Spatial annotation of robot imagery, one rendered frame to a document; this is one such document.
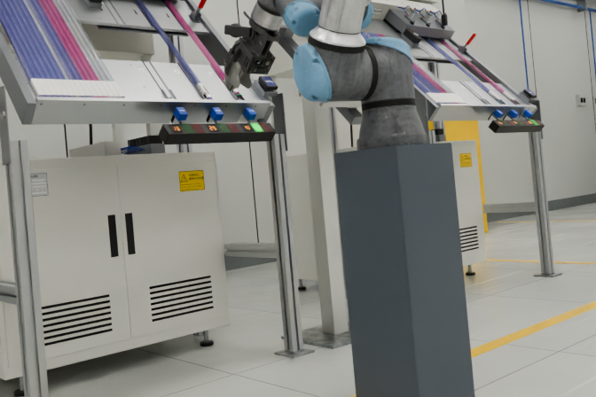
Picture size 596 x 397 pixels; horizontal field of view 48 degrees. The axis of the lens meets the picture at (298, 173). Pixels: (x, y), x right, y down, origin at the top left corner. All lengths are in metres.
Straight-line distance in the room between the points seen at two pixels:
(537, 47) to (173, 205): 5.64
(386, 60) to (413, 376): 0.64
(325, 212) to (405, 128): 0.77
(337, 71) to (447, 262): 0.46
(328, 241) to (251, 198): 2.23
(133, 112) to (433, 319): 0.86
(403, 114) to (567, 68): 6.40
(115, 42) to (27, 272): 1.09
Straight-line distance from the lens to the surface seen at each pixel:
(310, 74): 1.35
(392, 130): 1.42
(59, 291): 1.95
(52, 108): 1.63
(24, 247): 1.59
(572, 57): 7.93
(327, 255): 2.13
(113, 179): 2.01
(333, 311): 2.16
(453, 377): 1.49
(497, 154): 6.44
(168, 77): 1.88
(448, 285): 1.46
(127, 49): 2.47
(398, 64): 1.44
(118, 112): 1.70
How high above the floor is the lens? 0.49
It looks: 1 degrees up
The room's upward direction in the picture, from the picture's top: 5 degrees counter-clockwise
